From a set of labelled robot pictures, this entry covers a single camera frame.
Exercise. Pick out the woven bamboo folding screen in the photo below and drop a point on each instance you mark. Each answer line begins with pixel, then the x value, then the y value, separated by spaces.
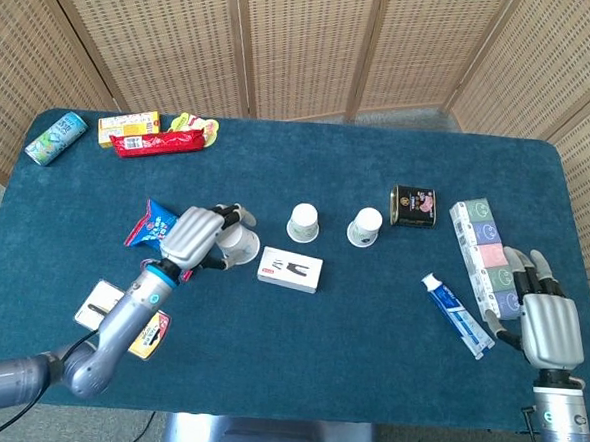
pixel 305 46

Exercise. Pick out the yellow green snack pouch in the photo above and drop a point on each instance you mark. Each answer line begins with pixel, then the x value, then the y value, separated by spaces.
pixel 208 128

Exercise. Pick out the light blue beverage can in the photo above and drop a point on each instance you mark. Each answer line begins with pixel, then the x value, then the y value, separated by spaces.
pixel 54 138

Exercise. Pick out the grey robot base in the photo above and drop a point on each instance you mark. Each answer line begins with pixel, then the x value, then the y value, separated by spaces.
pixel 266 439

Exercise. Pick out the white box black print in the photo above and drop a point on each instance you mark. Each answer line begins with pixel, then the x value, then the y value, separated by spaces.
pixel 292 270

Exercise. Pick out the yellow razor blister pack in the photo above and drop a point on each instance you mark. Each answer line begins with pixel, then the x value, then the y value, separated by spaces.
pixel 100 294

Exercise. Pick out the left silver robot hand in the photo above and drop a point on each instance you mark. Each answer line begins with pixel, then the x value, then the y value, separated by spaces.
pixel 191 235

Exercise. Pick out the blue table cloth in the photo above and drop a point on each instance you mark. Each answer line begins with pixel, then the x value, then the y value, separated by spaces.
pixel 316 357

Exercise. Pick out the blue cookie snack bag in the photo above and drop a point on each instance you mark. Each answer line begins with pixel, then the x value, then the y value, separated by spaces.
pixel 149 227

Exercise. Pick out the pastel tissue multipack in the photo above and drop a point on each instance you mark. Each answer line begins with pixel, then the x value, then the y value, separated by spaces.
pixel 479 242

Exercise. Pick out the black rectangular tin can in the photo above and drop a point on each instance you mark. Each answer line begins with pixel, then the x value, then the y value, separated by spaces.
pixel 413 205

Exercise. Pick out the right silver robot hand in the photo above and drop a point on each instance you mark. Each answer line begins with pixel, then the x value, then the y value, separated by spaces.
pixel 551 332

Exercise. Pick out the blue white toothpaste tube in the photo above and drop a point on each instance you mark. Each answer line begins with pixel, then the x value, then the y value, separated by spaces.
pixel 454 313

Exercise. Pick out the yellow cardboard box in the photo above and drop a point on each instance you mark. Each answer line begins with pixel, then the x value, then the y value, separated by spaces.
pixel 126 121

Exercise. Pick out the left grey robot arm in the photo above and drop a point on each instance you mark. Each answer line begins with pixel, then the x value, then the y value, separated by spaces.
pixel 118 320

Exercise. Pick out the red biscuit package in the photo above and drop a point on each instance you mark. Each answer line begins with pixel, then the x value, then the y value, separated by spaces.
pixel 157 142

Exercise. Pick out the white paper cup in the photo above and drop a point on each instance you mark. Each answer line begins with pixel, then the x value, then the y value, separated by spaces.
pixel 246 243
pixel 303 221
pixel 365 225

